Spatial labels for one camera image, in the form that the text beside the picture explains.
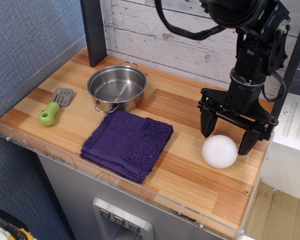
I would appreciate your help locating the black yellow object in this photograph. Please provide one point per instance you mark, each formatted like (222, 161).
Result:
(12, 228)

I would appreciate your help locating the green grey toy spatula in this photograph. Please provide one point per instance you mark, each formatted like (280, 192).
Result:
(60, 98)

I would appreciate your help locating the white sink drainboard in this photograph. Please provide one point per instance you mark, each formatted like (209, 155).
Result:
(287, 133)

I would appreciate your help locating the clear acrylic guard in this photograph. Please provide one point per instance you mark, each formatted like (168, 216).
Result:
(33, 65)

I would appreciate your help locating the white toy mushroom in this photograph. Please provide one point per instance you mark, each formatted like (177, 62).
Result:
(219, 151)

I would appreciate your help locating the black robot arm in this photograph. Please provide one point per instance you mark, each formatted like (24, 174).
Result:
(262, 28)

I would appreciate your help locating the dark shelf post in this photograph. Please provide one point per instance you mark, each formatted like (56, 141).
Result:
(291, 77)
(94, 31)

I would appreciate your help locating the dark right shelf post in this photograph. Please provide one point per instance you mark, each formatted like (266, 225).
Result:
(291, 77)

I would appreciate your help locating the stainless steel pot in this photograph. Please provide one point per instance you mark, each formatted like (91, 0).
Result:
(117, 87)

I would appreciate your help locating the grey toy fridge cabinet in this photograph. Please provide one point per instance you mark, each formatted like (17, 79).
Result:
(76, 191)

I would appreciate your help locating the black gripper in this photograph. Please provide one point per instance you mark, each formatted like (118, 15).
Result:
(240, 106)

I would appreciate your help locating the dark left shelf post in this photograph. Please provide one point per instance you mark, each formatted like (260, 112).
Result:
(94, 31)

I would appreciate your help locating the purple folded cloth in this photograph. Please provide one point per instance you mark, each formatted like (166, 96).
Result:
(127, 144)

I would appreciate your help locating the silver dispenser panel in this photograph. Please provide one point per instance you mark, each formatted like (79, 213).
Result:
(117, 223)

